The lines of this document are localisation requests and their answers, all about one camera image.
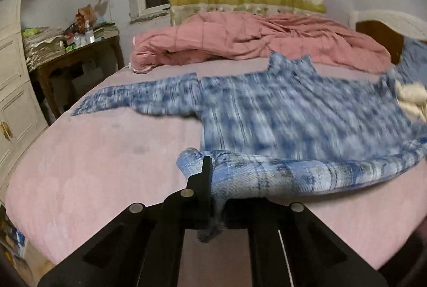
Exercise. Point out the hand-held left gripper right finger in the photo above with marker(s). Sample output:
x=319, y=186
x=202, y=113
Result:
x=267, y=217

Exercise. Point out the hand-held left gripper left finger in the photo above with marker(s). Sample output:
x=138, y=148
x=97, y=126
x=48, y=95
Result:
x=203, y=187

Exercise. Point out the blue plaid shirt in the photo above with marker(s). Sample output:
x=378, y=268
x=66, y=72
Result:
x=267, y=113

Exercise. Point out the cream folded clothes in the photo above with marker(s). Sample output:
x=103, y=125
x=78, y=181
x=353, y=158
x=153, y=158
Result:
x=412, y=97

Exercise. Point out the pink checked quilt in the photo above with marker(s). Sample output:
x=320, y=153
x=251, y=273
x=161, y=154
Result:
x=250, y=37

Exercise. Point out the dark wooden side table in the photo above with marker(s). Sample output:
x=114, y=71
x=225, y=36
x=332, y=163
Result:
x=100, y=47

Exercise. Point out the clear spray bottle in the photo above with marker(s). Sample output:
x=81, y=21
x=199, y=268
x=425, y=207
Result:
x=89, y=35

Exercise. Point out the blue cardboard box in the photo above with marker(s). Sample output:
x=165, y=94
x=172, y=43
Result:
x=20, y=242

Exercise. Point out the orange printed package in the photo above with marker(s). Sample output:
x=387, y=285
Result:
x=85, y=15

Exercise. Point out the stack of newspapers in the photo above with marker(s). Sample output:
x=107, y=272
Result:
x=40, y=43

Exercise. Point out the blue floral pillow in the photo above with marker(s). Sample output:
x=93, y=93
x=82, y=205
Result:
x=415, y=57

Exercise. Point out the white cabinet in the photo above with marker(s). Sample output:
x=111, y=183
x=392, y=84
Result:
x=13, y=73

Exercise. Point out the white wooden headboard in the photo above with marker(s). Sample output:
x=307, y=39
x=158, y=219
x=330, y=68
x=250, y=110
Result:
x=393, y=20

